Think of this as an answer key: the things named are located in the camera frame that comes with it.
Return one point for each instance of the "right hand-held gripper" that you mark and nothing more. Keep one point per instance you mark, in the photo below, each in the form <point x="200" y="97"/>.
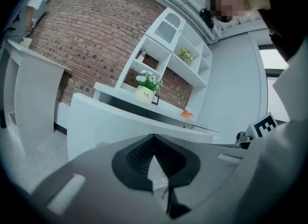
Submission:
<point x="262" y="126"/>

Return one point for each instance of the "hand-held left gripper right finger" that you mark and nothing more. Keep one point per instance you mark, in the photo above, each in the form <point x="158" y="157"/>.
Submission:
<point x="211" y="170"/>

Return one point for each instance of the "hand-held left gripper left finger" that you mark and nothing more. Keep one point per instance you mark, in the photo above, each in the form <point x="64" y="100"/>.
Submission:
<point x="96" y="182"/>

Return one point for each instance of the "white drawer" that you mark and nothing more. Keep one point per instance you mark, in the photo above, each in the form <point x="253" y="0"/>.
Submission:
<point x="108" y="126"/>

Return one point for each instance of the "white side cabinet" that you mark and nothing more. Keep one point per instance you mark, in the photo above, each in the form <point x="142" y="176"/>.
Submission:
<point x="36" y="93"/>

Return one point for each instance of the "orange object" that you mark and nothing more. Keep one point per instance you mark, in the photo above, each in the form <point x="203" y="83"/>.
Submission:
<point x="187" y="113"/>

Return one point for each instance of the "white shelf unit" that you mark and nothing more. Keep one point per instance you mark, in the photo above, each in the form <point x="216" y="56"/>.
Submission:
<point x="187" y="73"/>

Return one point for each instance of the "white flowers in cream pot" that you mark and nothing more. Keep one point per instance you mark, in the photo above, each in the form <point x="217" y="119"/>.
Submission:
<point x="144" y="94"/>

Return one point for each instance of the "yellow flowers in vase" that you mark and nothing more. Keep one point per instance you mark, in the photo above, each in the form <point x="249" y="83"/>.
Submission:
<point x="185" y="54"/>

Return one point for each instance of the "clear bottle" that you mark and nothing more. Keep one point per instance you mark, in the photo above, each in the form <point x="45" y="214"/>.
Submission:
<point x="140" y="56"/>

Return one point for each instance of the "white cup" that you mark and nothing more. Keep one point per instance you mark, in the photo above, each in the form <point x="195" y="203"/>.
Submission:
<point x="26" y="43"/>

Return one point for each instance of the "window with dark frame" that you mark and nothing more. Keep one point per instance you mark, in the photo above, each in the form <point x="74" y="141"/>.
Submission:
<point x="274" y="56"/>

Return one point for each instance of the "black picture frame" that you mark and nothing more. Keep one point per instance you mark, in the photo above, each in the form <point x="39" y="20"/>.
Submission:
<point x="155" y="100"/>

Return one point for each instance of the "black head-worn camera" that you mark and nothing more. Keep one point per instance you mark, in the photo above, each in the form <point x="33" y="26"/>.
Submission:
<point x="207" y="17"/>

